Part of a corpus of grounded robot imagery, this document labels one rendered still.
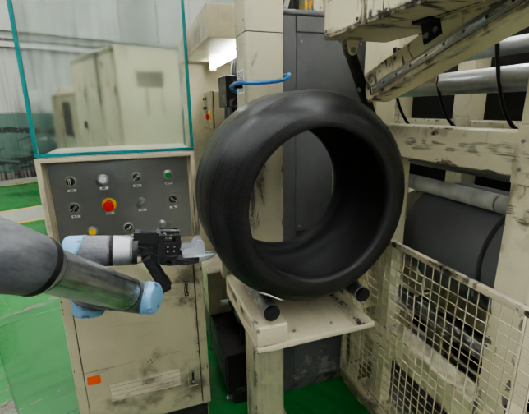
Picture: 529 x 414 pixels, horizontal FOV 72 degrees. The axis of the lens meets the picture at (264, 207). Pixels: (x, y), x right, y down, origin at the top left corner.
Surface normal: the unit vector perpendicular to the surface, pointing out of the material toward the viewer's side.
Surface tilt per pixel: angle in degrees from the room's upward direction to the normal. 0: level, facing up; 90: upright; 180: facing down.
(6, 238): 54
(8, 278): 105
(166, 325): 91
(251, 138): 60
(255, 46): 90
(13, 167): 90
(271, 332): 90
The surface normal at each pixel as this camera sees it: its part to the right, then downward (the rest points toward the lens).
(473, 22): -0.95, 0.10
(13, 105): 0.66, 0.18
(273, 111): -0.11, -0.43
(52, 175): 0.33, 0.25
